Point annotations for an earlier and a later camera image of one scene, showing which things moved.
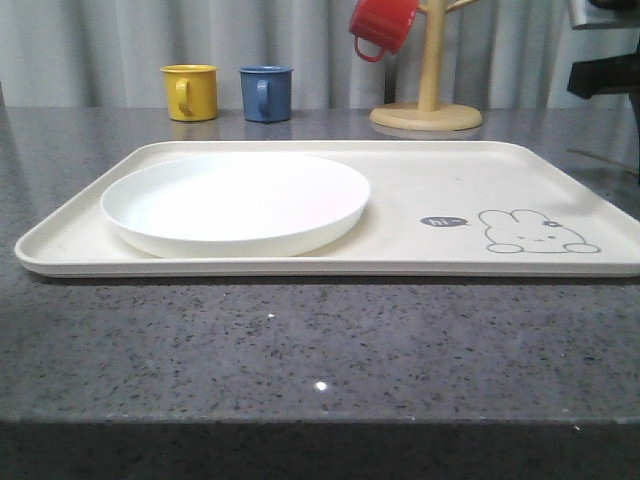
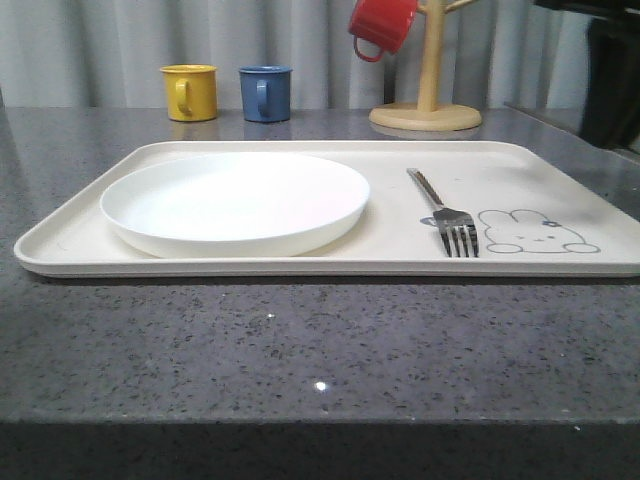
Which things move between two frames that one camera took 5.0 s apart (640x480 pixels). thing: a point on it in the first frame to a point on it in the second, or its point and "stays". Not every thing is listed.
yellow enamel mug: x=192 y=91 stays
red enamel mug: x=380 y=25 stays
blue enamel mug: x=267 y=92 stays
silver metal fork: x=620 y=166 to x=452 y=222
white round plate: x=231 y=205 stays
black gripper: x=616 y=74 to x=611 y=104
